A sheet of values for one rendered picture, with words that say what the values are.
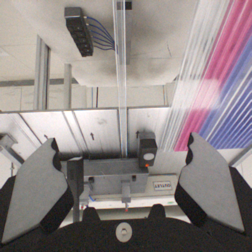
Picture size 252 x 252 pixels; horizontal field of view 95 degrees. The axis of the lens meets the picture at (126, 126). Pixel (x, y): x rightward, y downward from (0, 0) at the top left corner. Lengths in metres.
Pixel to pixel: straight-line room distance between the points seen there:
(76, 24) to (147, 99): 1.69
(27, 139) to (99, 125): 0.19
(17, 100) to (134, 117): 2.53
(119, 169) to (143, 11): 0.50
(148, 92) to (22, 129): 1.91
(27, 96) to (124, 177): 2.41
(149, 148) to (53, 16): 0.52
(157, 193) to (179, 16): 0.61
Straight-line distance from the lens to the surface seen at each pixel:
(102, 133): 0.29
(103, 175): 0.33
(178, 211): 0.57
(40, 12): 0.59
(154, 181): 0.47
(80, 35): 0.53
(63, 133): 0.31
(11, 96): 2.78
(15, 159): 0.45
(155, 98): 2.08
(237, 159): 0.52
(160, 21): 0.57
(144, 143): 0.27
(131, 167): 0.33
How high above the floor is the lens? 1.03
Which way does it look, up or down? 5 degrees down
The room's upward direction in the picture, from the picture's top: 178 degrees clockwise
